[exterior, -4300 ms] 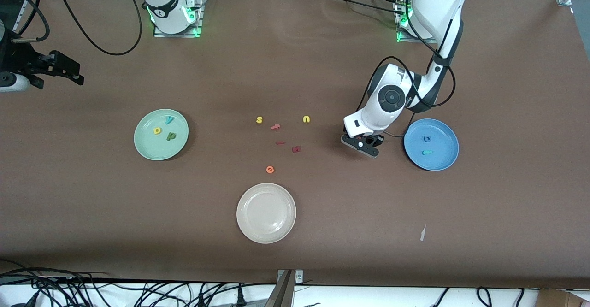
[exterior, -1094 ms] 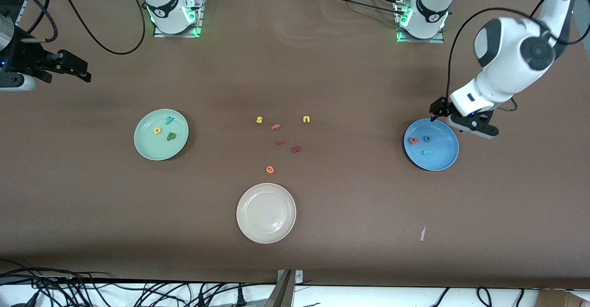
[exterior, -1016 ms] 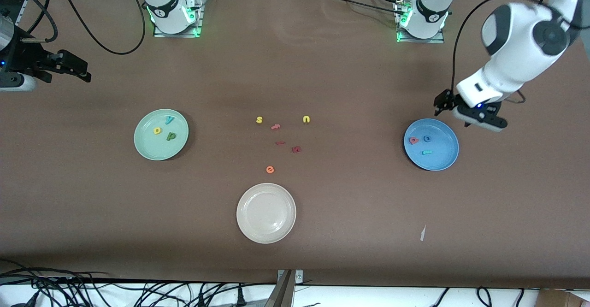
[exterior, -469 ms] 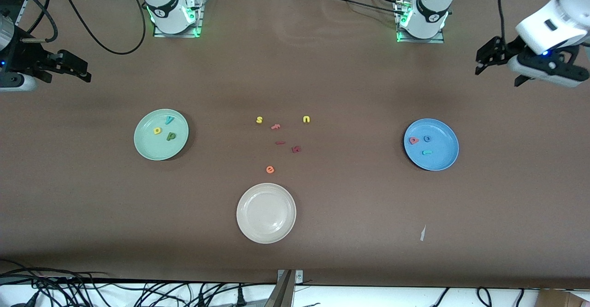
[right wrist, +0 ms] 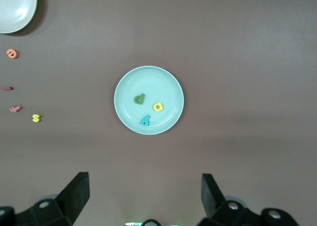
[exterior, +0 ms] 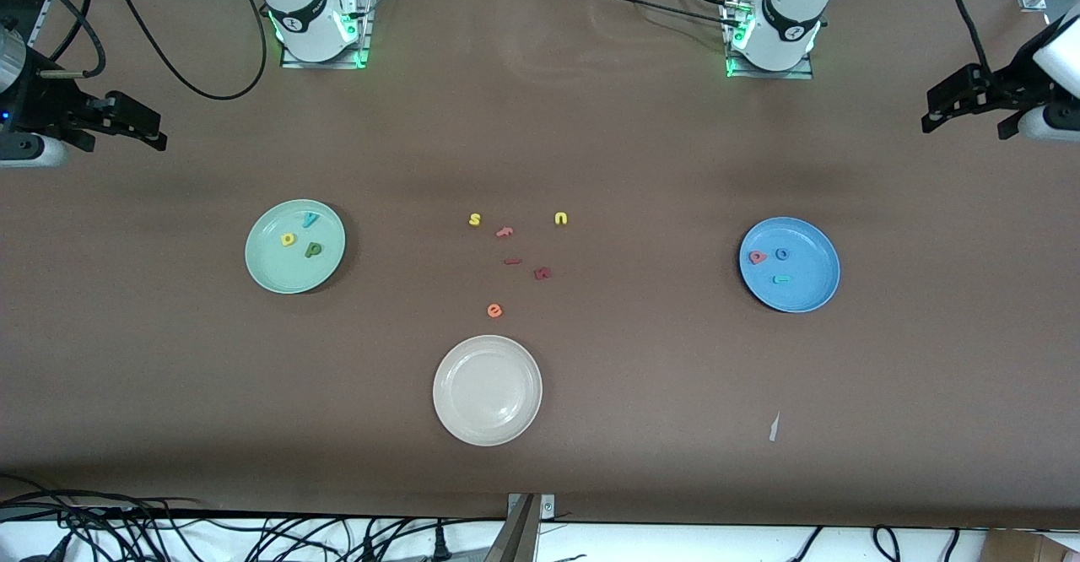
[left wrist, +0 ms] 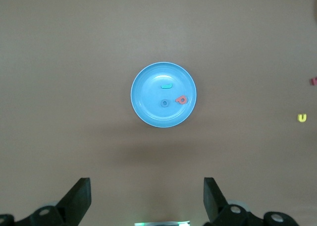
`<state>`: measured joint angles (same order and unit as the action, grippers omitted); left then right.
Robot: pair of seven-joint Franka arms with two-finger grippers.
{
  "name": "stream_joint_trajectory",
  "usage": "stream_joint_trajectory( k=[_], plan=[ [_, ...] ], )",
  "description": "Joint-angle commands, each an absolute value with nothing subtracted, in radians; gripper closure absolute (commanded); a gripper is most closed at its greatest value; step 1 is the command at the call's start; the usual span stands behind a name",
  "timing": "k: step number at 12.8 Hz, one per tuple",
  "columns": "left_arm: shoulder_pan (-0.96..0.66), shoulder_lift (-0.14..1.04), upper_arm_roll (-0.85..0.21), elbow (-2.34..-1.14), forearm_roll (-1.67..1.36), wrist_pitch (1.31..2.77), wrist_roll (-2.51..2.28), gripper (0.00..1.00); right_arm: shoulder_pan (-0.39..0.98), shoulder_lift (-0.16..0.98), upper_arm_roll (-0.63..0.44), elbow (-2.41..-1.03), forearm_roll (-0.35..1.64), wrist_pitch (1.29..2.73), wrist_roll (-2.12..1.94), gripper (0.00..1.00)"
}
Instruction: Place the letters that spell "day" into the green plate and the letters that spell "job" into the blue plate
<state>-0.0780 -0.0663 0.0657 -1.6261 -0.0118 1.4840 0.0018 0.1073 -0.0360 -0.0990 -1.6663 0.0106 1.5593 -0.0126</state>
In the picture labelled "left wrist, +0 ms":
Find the blue plate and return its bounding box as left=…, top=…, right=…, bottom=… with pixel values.
left=130, top=61, right=198, bottom=128

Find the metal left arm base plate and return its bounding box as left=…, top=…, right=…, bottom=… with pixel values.
left=134, top=221, right=191, bottom=226

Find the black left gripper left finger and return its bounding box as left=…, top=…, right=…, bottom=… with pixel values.
left=0, top=177, right=92, bottom=226

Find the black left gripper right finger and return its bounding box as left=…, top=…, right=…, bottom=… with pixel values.
left=203, top=177, right=302, bottom=226

